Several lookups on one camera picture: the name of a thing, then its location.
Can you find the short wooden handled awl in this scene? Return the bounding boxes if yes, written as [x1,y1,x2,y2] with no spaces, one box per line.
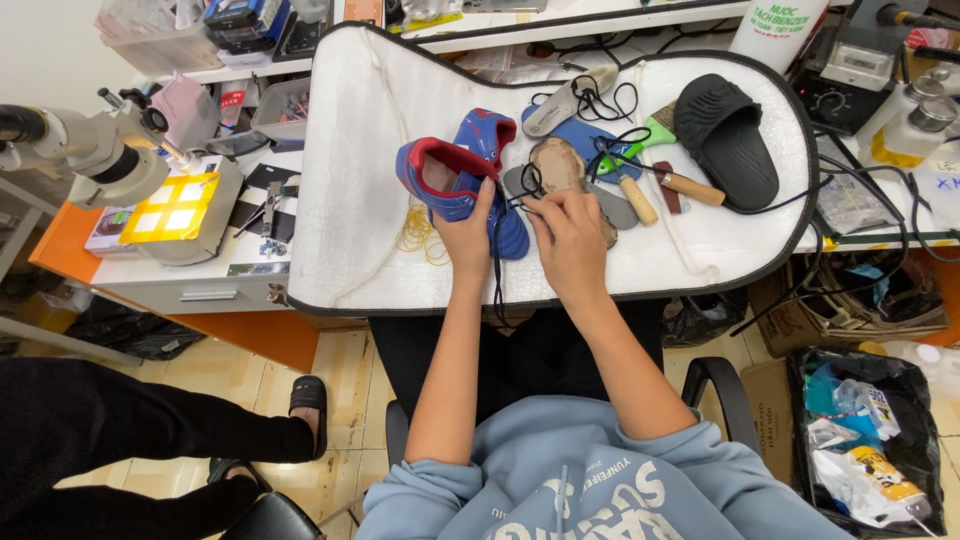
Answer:
[598,148,660,228]

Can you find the grey insole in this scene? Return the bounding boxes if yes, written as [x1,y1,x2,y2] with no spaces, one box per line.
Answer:
[501,165,641,231]

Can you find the brown worn insole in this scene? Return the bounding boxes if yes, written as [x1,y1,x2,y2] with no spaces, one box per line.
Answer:
[528,135,619,250]

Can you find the black plastic bag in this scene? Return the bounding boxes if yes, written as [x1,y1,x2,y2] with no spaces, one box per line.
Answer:
[660,287,751,351]
[63,295,208,363]

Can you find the black stool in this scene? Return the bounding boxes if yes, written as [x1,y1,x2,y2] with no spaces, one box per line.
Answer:
[216,490,325,540]

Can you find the person's right hand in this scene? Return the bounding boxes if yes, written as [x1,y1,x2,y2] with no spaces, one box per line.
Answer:
[521,187,613,303]

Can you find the long wooden handled tool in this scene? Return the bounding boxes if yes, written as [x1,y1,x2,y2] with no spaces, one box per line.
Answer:
[624,159,728,208]

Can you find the black power cable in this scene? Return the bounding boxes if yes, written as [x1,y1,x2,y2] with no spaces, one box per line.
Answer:
[729,152,960,339]

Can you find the white insole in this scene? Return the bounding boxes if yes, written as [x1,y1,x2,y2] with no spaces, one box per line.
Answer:
[522,63,621,139]

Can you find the clear plastic container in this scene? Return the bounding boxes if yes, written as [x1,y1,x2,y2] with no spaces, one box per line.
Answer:
[93,0,227,74]

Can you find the person's left hand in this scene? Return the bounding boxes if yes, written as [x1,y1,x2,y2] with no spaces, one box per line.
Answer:
[432,177,498,283]

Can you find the white padded work mat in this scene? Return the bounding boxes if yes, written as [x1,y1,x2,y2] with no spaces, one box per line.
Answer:
[287,21,821,317]

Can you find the black trash bag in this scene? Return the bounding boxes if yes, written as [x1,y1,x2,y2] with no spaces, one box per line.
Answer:
[786,344,951,540]

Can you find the black trousers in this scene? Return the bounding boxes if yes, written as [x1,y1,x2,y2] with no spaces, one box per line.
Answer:
[366,298,666,430]

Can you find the black slide sandal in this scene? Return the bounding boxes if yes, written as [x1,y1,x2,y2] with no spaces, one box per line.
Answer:
[672,72,782,213]

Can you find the brown cardboard box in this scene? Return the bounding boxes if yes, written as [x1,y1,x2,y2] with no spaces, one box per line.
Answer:
[738,358,798,486]

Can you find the pink plastic bag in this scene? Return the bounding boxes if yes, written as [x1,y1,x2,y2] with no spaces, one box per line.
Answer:
[149,70,223,152]

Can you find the black soldering station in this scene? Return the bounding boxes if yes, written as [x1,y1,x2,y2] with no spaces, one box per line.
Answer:
[790,66,895,138]

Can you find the yellow taped heating plate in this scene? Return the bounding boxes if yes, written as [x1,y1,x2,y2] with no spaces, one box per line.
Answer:
[118,153,246,268]

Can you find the grey microscope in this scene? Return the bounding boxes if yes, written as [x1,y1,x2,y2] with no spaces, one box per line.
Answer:
[0,87,193,212]

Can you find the cardboard box with cables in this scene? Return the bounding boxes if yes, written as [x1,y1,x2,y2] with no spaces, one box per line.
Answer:
[748,249,955,359]

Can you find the yellow rubber bands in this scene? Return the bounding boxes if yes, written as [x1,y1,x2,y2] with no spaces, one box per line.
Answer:
[394,203,452,268]

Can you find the green handled brush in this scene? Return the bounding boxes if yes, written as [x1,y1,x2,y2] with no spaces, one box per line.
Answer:
[595,100,681,178]

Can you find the black chair armrest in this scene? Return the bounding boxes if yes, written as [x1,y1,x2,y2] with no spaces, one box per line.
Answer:
[384,399,411,471]
[680,355,763,456]

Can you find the black shoelace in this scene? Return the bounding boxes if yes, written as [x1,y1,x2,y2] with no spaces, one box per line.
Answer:
[489,178,550,328]
[530,73,641,126]

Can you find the grey parts tray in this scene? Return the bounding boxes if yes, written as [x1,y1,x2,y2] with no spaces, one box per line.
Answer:
[249,74,313,145]

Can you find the blue insole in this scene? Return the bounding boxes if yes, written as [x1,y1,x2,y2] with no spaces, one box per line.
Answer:
[522,103,645,186]

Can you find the light blue hoodie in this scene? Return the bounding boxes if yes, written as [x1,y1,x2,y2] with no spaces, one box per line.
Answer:
[355,394,858,540]

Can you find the maroon handled knife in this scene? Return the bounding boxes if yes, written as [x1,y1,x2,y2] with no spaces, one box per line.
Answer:
[651,160,684,217]

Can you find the stack of blue boxes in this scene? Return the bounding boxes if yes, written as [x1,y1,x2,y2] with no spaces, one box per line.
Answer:
[201,0,295,55]

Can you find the blue red sports shoe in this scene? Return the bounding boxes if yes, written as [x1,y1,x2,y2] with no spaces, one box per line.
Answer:
[395,137,531,262]
[452,108,519,175]

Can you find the glass bottle metal cap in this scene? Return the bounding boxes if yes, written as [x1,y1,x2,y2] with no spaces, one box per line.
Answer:
[870,97,960,171]
[855,69,952,145]

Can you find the white bottle green print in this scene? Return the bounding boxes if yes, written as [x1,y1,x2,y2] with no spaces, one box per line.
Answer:
[728,0,831,77]

